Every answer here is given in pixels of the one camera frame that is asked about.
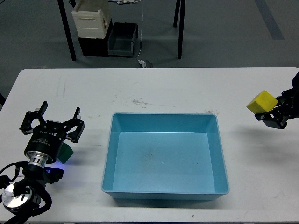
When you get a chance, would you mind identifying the cream plastic crate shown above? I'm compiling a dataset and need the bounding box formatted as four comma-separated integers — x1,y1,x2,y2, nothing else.
71,0,111,39

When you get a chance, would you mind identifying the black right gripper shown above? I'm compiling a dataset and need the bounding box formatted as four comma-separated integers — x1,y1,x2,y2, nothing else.
254,88,299,129

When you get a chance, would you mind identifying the white power adapter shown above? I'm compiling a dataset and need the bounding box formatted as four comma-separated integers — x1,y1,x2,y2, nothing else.
138,60,146,68

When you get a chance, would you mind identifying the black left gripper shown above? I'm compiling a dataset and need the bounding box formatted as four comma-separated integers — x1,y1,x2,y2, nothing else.
20,101,85,163

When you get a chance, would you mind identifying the black table leg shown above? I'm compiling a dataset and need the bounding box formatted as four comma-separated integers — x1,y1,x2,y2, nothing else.
173,0,186,60
57,0,77,61

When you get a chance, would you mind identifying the yellow block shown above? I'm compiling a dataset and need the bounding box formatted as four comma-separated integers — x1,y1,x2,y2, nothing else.
246,90,278,114

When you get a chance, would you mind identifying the light blue plastic box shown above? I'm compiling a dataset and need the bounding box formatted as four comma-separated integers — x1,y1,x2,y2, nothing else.
101,113,229,201

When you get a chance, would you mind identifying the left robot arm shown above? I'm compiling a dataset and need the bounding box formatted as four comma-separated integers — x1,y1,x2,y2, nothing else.
0,101,85,224

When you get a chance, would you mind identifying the white cable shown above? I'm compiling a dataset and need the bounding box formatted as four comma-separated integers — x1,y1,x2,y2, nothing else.
109,0,144,62

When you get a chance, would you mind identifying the dark grey open bin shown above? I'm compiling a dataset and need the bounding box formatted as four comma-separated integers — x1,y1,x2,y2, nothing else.
108,22,138,57

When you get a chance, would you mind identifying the black storage bin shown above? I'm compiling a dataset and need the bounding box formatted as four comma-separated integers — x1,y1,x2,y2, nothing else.
78,21,113,57

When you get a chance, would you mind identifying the black table leg left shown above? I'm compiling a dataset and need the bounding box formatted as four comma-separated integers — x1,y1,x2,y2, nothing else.
57,0,77,61

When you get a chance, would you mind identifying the black table leg right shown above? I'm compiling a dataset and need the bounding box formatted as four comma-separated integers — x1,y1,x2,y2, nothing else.
173,0,186,60

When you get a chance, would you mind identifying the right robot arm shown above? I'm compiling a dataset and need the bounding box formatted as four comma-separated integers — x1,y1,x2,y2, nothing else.
255,73,299,129

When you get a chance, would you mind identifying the green block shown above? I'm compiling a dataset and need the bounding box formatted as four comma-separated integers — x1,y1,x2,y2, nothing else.
57,143,73,164

